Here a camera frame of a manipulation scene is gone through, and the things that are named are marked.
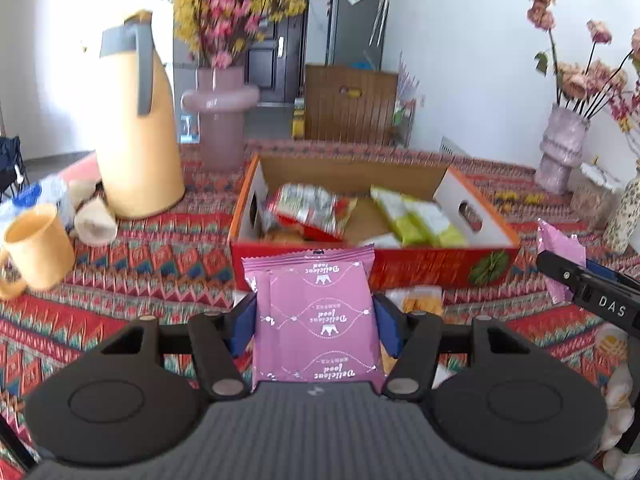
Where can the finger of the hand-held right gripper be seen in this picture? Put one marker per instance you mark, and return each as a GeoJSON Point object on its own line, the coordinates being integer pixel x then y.
{"type": "Point", "coordinates": [607, 276]}
{"type": "Point", "coordinates": [565, 276]}

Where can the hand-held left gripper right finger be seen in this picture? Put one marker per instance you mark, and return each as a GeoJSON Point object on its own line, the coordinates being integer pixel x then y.
{"type": "Point", "coordinates": [387, 325]}

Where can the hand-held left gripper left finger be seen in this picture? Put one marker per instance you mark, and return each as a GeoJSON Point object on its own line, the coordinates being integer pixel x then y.
{"type": "Point", "coordinates": [245, 320]}

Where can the pink snack packet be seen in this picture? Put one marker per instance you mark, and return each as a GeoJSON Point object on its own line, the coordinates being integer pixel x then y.
{"type": "Point", "coordinates": [555, 240]}
{"type": "Point", "coordinates": [315, 320]}

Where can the orange cracker snack packet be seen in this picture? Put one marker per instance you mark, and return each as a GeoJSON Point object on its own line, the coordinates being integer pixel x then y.
{"type": "Point", "coordinates": [282, 232]}
{"type": "Point", "coordinates": [425, 302]}

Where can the red cardboard box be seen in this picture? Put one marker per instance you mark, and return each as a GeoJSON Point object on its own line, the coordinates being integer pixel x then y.
{"type": "Point", "coordinates": [425, 265]}

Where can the green white snack packet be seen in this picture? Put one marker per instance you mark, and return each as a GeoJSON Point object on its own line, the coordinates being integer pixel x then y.
{"type": "Point", "coordinates": [395, 210]}
{"type": "Point", "coordinates": [435, 225]}

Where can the red white snack packet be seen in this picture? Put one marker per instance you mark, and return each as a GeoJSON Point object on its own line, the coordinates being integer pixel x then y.
{"type": "Point", "coordinates": [310, 205]}

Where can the floral print vase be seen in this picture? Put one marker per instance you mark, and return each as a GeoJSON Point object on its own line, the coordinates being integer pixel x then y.
{"type": "Point", "coordinates": [625, 215]}

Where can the clear plastic cereal container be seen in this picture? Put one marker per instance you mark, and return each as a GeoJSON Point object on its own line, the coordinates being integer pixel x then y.
{"type": "Point", "coordinates": [590, 200]}

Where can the yellow fallen flowers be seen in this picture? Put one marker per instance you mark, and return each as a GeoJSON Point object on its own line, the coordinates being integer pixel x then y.
{"type": "Point", "coordinates": [505, 197]}
{"type": "Point", "coordinates": [534, 200]}

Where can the patterned red tablecloth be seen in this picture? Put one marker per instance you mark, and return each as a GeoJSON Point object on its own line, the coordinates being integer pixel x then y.
{"type": "Point", "coordinates": [150, 260]}

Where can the pink textured vase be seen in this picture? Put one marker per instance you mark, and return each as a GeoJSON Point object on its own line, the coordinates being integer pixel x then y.
{"type": "Point", "coordinates": [560, 145]}

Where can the white ribbed heater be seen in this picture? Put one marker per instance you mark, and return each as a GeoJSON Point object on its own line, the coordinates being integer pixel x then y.
{"type": "Point", "coordinates": [457, 147]}

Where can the pink yellow blossom branches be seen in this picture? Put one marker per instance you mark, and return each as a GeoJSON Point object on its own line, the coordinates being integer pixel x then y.
{"type": "Point", "coordinates": [631, 110]}
{"type": "Point", "coordinates": [220, 5]}

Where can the beige paper cup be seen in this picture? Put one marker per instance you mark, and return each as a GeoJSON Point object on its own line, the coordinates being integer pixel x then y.
{"type": "Point", "coordinates": [80, 192]}
{"type": "Point", "coordinates": [95, 222]}

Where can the dried pink rose bouquet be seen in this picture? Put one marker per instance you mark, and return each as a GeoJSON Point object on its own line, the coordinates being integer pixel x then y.
{"type": "Point", "coordinates": [575, 80]}

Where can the yellow thermos jug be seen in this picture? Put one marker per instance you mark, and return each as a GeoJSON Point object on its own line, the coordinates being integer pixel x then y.
{"type": "Point", "coordinates": [135, 150]}

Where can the wooden chair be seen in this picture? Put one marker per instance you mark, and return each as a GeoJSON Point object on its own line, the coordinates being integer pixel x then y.
{"type": "Point", "coordinates": [350, 120]}

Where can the yellow mug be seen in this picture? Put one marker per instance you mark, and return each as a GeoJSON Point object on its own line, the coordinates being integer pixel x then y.
{"type": "Point", "coordinates": [40, 250]}

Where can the white dried grass stems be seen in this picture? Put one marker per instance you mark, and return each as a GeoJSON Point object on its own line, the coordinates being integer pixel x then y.
{"type": "Point", "coordinates": [407, 80]}

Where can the dark brown door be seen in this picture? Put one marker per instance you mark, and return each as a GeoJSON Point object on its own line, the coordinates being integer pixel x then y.
{"type": "Point", "coordinates": [265, 67]}

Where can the blue plastic object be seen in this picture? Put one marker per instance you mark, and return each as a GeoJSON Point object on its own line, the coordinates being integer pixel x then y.
{"type": "Point", "coordinates": [360, 65]}

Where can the dark blue bag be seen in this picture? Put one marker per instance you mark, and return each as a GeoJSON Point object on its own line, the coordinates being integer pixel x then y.
{"type": "Point", "coordinates": [10, 160]}

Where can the grey refrigerator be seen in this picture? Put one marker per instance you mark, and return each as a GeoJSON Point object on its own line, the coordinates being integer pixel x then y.
{"type": "Point", "coordinates": [357, 30]}

